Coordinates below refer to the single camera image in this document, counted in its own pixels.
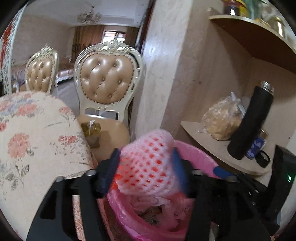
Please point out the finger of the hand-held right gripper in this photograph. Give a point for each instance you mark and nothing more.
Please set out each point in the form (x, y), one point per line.
(222, 172)

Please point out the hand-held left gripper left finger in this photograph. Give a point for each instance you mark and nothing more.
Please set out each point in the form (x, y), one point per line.
(108, 176)

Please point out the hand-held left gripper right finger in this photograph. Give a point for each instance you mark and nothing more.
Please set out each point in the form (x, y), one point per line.
(179, 169)

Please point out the pink trash bag bin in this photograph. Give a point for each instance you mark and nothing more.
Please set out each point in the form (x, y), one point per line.
(198, 157)

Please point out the pink white foam net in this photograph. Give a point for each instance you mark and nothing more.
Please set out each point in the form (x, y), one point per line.
(148, 166)

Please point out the small black round lid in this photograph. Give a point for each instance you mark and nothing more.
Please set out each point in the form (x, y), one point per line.
(262, 160)

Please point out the beige corner shelf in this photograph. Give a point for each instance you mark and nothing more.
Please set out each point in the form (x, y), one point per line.
(196, 132)

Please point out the blue label jar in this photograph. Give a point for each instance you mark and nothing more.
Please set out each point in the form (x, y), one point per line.
(255, 148)

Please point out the yellow plastic bag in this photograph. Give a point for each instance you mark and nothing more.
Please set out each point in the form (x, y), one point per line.
(91, 129)

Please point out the clear bag of bread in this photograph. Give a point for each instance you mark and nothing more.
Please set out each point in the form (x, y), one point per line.
(222, 120)

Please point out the black thermos bottle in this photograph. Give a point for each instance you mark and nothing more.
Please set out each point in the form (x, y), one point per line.
(249, 122)

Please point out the floral tablecloth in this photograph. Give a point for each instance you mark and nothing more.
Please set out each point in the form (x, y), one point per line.
(34, 148)

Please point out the gold tufted carved chair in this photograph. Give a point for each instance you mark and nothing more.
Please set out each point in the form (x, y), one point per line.
(106, 78)
(41, 71)

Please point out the pink cushioned sofa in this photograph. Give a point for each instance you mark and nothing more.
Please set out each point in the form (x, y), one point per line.
(66, 73)

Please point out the brown patterned curtain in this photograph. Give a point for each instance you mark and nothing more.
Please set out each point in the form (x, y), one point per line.
(87, 41)

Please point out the dark wooden door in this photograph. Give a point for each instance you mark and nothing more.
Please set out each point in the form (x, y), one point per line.
(144, 34)

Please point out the white lattice screen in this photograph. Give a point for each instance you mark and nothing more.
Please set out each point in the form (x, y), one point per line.
(9, 64)

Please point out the gold metal bottle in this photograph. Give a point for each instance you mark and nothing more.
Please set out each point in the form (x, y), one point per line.
(277, 26)

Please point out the chandelier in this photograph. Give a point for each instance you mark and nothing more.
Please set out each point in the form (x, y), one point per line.
(89, 16)

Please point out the dark jar yellow label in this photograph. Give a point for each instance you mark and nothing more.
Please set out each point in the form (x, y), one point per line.
(233, 8)

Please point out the glass vase green stems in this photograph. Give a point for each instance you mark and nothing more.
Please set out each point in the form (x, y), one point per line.
(254, 9)

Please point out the red knot hanging ornament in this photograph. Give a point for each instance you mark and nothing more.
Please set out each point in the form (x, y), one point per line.
(5, 39)

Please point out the curved wooden wall shelf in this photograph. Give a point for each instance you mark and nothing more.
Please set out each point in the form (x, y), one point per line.
(259, 39)

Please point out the wooden frame window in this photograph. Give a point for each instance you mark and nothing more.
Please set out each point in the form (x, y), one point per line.
(114, 37)

